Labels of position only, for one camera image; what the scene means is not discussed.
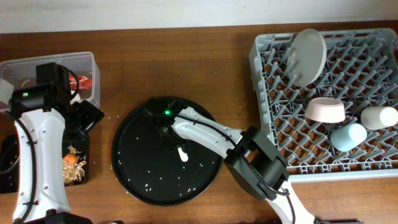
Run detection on white plastic fork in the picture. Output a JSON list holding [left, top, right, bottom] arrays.
[[177, 147, 188, 162]]

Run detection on red snack wrapper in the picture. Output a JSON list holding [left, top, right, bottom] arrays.
[[69, 74, 93, 90]]

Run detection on orange carrot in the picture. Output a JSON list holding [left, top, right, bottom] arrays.
[[63, 153, 78, 165]]

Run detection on rice and food scraps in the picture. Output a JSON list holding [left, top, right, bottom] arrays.
[[62, 146, 86, 185]]

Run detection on small white bowl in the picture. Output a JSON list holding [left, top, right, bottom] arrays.
[[305, 98, 345, 123]]

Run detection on white plate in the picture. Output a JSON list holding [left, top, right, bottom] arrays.
[[287, 29, 326, 87]]

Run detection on light blue cup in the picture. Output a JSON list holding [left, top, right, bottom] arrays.
[[331, 123, 368, 152]]

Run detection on white cup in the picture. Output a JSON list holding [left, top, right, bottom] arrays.
[[361, 106, 397, 131]]

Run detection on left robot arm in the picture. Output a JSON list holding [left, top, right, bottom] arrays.
[[7, 62, 104, 223]]

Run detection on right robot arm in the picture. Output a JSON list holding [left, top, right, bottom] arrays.
[[142, 98, 316, 223]]

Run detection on grey dishwasher rack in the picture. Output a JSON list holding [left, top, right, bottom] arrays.
[[249, 29, 397, 182]]

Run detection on round black serving tray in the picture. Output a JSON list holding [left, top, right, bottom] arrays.
[[111, 98, 222, 206]]

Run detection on clear plastic bin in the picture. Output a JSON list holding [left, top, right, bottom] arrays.
[[1, 52, 101, 112]]

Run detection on black rectangular tray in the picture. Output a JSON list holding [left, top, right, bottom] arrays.
[[1, 134, 90, 194]]

